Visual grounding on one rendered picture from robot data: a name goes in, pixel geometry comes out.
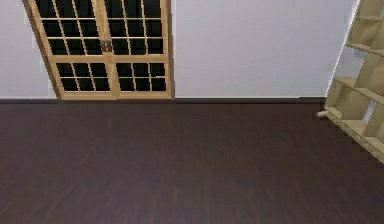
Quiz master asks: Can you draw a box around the beige wooden shelf unit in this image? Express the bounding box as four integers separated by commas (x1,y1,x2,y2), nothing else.
316,0,384,166

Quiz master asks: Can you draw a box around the wooden glazed double door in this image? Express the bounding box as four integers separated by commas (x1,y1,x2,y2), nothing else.
21,0,176,101

